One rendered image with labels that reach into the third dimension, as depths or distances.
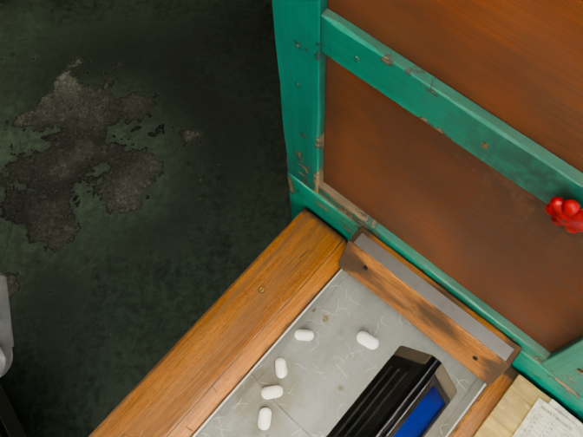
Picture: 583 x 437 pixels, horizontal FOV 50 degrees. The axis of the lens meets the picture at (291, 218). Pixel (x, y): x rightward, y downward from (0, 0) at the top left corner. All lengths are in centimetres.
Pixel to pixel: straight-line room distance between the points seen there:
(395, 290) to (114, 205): 125
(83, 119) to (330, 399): 148
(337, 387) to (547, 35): 69
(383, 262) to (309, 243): 17
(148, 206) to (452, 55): 153
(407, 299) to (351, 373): 16
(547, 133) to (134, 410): 74
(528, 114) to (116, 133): 173
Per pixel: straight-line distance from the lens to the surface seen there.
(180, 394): 104
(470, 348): 98
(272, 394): 103
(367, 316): 108
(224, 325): 105
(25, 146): 227
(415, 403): 69
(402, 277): 97
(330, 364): 105
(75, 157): 218
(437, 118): 66
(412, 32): 62
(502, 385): 106
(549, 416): 106
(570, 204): 61
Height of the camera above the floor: 178
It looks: 66 degrees down
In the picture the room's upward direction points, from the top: 5 degrees counter-clockwise
